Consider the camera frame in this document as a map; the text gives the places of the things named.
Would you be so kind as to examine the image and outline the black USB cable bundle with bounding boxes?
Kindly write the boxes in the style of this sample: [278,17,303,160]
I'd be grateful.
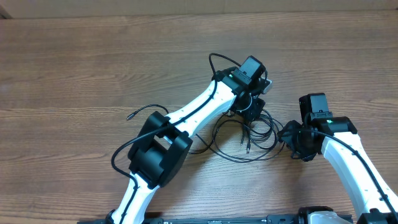
[126,104,285,164]

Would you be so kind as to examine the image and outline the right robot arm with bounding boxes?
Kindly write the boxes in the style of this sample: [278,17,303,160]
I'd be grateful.
[277,93,397,223]

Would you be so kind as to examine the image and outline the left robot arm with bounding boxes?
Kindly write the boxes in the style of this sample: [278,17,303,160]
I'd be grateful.
[105,56,272,223]

